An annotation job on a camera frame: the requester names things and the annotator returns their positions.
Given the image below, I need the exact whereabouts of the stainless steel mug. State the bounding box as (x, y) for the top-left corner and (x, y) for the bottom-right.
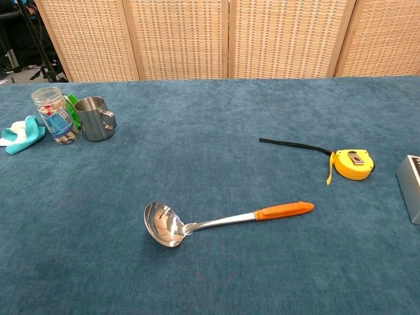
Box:
(73, 96), (118, 142)

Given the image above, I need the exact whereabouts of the black tripod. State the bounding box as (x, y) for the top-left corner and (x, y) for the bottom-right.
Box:
(16, 0), (68, 83)

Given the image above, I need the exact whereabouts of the grey white printed box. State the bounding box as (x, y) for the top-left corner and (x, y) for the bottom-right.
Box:
(395, 154), (420, 226)

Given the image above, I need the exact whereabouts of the yellow tape measure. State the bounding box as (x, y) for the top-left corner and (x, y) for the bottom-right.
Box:
(259, 136), (377, 186)

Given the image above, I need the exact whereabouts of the wood rattan folding screen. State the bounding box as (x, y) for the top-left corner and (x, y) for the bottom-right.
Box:
(34, 0), (420, 83)

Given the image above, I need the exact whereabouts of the teal and white cloth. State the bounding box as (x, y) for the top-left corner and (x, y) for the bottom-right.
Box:
(0, 115), (47, 156)

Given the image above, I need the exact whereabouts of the green plastic basket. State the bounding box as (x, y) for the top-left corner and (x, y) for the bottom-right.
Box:
(64, 93), (82, 129)

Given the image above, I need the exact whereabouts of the black office chair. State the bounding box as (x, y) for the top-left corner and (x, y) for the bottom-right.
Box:
(0, 0), (62, 79)

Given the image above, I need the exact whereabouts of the clear plastic jar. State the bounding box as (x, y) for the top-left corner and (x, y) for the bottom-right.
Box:
(31, 86), (80, 146)

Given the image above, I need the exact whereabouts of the orange-handled steel ladle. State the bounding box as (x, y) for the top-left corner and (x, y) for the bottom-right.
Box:
(143, 200), (315, 248)

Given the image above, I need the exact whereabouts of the blue table cloth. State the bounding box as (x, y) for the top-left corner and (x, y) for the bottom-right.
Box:
(0, 75), (420, 315)

